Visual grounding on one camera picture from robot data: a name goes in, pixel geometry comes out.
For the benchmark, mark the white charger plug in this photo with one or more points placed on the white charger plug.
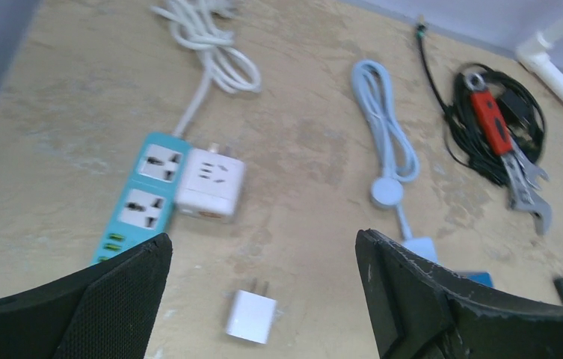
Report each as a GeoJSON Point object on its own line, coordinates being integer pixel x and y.
{"type": "Point", "coordinates": [251, 315]}

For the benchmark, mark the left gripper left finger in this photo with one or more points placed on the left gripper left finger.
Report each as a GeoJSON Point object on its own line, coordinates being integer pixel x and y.
{"type": "Point", "coordinates": [106, 310]}

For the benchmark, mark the blue power strip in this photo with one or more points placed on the blue power strip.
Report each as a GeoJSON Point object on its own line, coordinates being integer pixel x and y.
{"type": "Point", "coordinates": [424, 247]}

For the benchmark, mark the teal power strip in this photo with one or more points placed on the teal power strip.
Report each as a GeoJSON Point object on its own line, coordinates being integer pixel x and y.
{"type": "Point", "coordinates": [147, 200]}

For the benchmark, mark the white plug adapter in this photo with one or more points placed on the white plug adapter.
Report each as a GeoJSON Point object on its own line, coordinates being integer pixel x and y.
{"type": "Point", "coordinates": [210, 186]}

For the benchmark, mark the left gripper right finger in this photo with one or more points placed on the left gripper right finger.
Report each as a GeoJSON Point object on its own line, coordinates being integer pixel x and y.
{"type": "Point", "coordinates": [419, 309]}

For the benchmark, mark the white pvc pipe frame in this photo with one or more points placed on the white pvc pipe frame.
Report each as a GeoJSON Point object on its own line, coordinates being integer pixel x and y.
{"type": "Point", "coordinates": [533, 54]}

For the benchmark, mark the red adjustable wrench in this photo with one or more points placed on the red adjustable wrench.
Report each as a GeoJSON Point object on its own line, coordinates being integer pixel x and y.
{"type": "Point", "coordinates": [522, 174]}

